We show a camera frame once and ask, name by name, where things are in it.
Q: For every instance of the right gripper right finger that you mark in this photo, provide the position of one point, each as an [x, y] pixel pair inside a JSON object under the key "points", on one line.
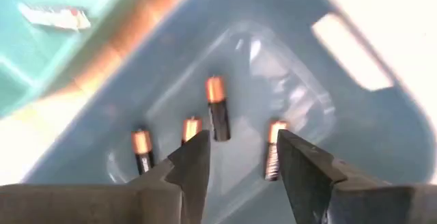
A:
{"points": [[341, 203]]}

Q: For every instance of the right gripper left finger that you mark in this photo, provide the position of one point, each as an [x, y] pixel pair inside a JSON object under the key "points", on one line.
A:
{"points": [[102, 203]]}

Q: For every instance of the copper black Duracell AA battery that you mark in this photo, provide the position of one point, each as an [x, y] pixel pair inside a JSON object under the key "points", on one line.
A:
{"points": [[218, 114], [190, 130], [272, 149], [141, 142]]}

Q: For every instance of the blue-grey plastic bin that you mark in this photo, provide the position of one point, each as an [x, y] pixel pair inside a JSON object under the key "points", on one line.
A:
{"points": [[170, 80]]}

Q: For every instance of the teal green plastic bin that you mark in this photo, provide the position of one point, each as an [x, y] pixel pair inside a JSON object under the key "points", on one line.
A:
{"points": [[27, 63]]}

